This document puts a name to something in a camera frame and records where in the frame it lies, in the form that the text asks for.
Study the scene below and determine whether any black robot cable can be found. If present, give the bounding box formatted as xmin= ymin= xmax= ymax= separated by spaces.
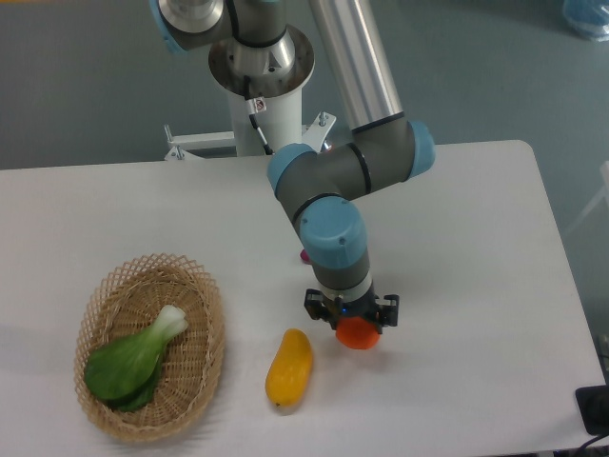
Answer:
xmin=243 ymin=74 xmax=276 ymax=156

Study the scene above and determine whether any yellow mango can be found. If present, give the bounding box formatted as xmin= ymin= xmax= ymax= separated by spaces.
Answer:
xmin=265 ymin=328 xmax=313 ymax=408

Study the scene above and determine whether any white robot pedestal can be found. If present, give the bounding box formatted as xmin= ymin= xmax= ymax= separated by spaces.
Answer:
xmin=164 ymin=26 xmax=337 ymax=161

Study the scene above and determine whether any white frame at right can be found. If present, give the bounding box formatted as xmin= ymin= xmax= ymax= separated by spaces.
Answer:
xmin=563 ymin=161 xmax=608 ymax=237

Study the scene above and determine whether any black device at edge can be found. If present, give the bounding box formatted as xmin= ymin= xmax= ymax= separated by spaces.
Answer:
xmin=575 ymin=385 xmax=608 ymax=435

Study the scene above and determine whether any orange fruit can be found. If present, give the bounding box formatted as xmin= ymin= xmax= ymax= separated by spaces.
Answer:
xmin=335 ymin=317 xmax=381 ymax=350

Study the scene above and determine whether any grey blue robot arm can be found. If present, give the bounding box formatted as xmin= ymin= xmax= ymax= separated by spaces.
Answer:
xmin=149 ymin=1 xmax=435 ymax=335

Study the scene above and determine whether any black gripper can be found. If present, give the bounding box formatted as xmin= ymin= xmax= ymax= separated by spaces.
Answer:
xmin=304 ymin=285 xmax=399 ymax=334

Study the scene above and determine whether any blue plastic bag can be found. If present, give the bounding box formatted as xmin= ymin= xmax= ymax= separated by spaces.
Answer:
xmin=562 ymin=0 xmax=608 ymax=42

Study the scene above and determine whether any green bok choy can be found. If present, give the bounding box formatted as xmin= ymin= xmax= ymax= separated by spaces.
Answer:
xmin=84 ymin=305 xmax=187 ymax=412

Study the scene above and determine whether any woven wicker basket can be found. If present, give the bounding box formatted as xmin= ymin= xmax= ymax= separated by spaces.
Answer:
xmin=74 ymin=253 xmax=225 ymax=443

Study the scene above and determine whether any purple sweet potato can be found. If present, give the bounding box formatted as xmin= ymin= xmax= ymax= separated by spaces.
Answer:
xmin=300 ymin=249 xmax=310 ymax=265

